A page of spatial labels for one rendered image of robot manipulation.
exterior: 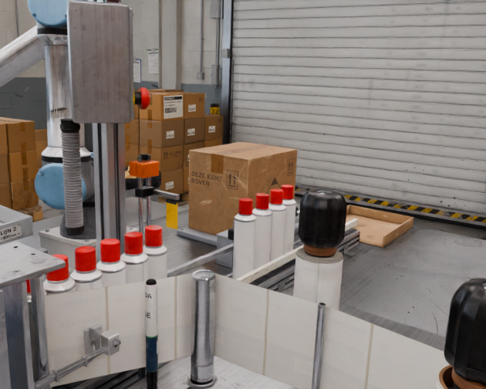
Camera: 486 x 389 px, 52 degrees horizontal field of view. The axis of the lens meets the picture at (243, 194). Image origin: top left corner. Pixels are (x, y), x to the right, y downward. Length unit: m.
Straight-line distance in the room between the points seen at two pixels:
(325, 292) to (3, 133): 3.91
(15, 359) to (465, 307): 0.52
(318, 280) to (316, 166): 4.76
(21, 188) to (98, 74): 3.89
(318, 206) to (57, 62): 0.71
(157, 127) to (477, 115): 2.96
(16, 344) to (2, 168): 3.96
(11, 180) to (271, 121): 2.83
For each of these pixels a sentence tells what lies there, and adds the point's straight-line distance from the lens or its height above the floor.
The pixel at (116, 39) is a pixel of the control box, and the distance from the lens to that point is 0.87.
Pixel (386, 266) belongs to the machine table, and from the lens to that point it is 1.56.
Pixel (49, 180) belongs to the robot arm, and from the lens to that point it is 1.27.
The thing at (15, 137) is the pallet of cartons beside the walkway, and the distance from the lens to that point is 4.64.
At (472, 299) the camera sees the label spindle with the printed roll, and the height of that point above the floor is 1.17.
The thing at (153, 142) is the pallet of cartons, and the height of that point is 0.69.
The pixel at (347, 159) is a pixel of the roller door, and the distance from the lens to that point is 5.48.
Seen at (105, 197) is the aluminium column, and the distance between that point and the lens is 1.05.
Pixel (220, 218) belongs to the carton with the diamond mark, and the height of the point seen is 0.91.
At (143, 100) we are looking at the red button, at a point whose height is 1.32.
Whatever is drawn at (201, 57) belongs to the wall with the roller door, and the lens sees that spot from 6.50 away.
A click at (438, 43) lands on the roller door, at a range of 5.21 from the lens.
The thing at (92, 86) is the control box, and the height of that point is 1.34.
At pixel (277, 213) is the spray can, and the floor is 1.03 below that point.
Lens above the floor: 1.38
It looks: 14 degrees down
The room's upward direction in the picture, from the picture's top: 2 degrees clockwise
